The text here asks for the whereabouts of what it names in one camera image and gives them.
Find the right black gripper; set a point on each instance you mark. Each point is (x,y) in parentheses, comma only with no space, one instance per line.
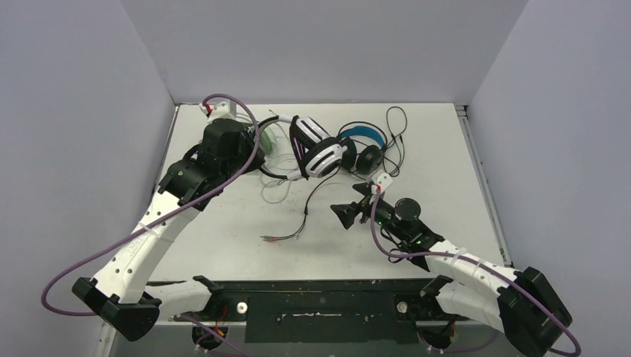
(364,203)

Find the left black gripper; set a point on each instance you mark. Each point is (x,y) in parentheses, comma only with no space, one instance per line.
(257,160)

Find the white black headphones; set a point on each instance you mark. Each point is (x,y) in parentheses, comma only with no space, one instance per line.
(316,152)

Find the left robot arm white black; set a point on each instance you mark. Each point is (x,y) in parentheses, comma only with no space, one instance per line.
(119,293)

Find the mint green headphones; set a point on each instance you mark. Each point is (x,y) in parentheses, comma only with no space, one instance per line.
(267,139)

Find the black blue headphones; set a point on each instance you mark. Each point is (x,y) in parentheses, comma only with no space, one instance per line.
(365,145)

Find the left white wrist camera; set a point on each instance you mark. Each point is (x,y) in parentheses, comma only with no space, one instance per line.
(218,110)

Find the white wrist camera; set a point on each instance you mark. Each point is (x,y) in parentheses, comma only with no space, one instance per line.
(218,110)
(380,182)

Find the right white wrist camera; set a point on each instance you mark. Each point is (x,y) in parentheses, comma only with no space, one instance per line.
(380,182)

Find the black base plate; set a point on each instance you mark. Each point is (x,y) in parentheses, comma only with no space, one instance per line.
(326,311)

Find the aluminium frame rail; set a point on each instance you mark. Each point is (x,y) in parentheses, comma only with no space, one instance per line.
(485,197)

